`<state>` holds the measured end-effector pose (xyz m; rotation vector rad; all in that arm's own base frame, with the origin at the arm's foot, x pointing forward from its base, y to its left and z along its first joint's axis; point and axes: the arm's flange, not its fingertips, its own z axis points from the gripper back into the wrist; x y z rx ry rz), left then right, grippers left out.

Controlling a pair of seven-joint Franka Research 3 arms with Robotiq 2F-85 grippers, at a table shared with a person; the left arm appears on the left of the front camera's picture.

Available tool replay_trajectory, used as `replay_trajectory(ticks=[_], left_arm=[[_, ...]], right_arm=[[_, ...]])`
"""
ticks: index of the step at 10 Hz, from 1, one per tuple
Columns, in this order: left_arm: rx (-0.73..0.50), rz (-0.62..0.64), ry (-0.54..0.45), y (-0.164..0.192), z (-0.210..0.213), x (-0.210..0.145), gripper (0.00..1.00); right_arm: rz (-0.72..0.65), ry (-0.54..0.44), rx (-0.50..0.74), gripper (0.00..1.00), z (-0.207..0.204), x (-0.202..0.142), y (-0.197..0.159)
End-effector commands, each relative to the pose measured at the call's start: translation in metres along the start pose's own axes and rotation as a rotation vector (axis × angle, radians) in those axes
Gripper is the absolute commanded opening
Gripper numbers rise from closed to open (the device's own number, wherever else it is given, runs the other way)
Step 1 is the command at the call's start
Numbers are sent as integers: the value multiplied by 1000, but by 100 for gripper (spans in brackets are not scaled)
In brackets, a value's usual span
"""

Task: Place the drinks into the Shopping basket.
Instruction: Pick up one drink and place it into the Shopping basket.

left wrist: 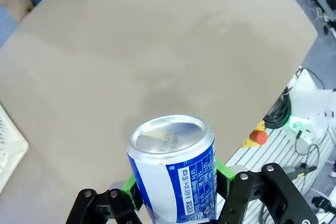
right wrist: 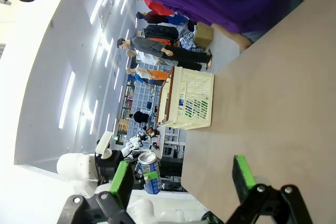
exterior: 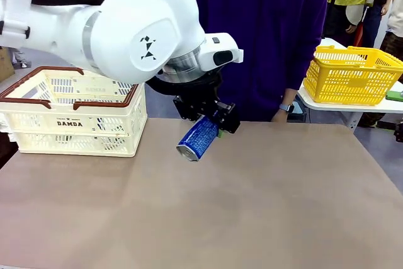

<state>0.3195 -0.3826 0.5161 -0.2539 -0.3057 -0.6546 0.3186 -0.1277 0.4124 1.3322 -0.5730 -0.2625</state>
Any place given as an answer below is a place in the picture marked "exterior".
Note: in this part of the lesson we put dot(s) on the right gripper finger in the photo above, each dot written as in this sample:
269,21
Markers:
395,95
399,132

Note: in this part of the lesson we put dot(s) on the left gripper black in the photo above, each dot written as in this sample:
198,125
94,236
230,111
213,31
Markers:
203,105

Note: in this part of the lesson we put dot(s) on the blue can with white print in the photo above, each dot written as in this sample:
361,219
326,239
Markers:
198,140

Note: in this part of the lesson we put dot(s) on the person's left forearm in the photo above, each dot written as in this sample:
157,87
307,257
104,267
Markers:
290,96

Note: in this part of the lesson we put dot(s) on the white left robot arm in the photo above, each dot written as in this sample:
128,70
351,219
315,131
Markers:
126,29

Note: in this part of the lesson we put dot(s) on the yellow plastic shopping basket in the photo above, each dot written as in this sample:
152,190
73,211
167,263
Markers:
349,77

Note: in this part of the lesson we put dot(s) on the cream basket with brown rim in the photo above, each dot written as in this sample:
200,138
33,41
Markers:
78,130

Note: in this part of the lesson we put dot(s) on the person's left hand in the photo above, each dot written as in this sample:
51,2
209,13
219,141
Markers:
281,116

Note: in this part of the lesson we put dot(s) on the white side table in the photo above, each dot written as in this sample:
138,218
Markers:
346,107

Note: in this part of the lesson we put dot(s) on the person in black and jeans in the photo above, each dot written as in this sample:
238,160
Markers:
374,23

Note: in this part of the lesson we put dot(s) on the light blue wrist watch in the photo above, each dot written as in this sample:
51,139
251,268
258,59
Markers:
287,107

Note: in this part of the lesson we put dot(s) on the person in white shirt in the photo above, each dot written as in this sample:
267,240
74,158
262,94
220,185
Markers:
395,7

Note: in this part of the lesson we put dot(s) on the person in purple cardigan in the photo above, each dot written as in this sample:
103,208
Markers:
267,45

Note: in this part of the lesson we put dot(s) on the grey stool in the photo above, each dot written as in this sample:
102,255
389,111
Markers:
300,115

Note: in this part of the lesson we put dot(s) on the person in grey trousers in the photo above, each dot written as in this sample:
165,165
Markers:
19,58

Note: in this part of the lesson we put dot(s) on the flat cardboard box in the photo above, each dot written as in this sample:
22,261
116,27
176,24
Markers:
4,64

